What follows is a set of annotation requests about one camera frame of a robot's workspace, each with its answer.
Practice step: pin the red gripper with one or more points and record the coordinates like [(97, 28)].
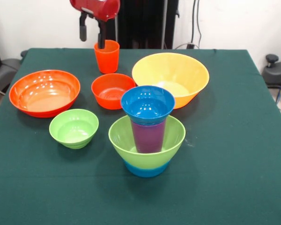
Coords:
[(98, 7)]

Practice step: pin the red plastic cup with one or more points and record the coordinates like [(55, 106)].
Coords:
[(107, 59)]

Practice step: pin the large orange plastic bowl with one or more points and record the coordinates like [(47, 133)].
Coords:
[(171, 68)]

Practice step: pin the dark blue plastic bowl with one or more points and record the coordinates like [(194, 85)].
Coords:
[(147, 105)]

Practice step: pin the large green plastic bowl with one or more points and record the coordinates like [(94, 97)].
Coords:
[(121, 140)]

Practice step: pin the purple plastic cup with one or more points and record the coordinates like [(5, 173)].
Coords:
[(148, 138)]

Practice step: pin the light blue plastic bowl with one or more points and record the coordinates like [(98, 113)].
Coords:
[(146, 171)]

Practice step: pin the small red plastic bowl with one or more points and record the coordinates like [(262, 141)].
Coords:
[(107, 91)]

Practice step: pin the large red plastic bowl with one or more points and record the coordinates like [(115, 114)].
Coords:
[(44, 96)]

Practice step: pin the small green plastic bowl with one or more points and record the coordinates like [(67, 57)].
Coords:
[(73, 130)]

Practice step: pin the dark green table cloth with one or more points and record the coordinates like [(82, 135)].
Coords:
[(84, 199)]

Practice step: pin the black chair base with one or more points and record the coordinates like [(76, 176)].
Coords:
[(275, 72)]

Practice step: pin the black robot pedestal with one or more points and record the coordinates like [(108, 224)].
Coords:
[(145, 21)]

